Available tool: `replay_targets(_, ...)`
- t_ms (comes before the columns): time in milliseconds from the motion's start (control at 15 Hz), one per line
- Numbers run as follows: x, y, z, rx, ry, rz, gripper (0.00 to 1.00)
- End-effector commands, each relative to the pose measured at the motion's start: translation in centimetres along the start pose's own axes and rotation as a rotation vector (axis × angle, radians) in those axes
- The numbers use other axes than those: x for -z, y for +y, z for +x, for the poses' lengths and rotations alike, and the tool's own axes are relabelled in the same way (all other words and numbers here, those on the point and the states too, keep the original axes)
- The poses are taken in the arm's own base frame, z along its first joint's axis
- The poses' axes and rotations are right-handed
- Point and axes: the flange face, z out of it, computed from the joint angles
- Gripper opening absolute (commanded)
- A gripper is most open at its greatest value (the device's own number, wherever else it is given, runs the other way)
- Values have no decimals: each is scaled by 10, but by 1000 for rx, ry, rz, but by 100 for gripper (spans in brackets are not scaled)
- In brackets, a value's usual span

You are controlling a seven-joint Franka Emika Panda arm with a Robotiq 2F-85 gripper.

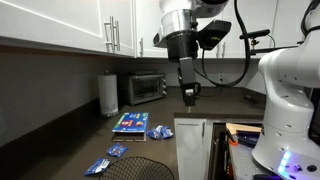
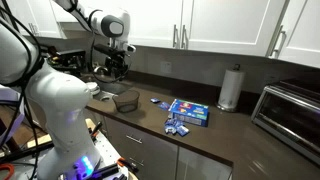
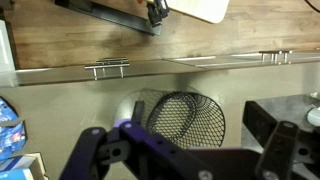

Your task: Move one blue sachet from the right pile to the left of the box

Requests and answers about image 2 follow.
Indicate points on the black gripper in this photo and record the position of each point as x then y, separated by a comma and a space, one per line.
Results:
115, 62

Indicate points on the blue sachet with white label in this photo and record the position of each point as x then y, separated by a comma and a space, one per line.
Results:
177, 124

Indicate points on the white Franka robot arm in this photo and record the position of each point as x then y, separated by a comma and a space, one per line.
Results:
60, 100

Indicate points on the blue cardboard sachet box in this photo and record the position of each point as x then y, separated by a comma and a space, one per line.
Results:
189, 112

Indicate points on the metal sink faucet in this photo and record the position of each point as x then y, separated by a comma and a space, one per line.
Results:
100, 70

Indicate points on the white dishes stack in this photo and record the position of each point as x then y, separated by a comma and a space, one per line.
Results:
92, 88

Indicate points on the black tool with orange grip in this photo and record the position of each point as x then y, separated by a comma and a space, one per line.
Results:
127, 164

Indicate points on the white paper towel roll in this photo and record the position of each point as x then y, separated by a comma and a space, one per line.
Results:
230, 87
227, 107

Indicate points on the silver toaster oven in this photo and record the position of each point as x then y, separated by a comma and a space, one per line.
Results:
286, 113

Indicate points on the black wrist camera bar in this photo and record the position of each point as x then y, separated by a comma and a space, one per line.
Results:
110, 50

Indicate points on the white wall outlet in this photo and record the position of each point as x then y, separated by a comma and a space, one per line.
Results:
166, 67

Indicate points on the white wall cabinet door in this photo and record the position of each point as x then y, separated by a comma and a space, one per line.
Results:
233, 23
301, 33
153, 20
26, 15

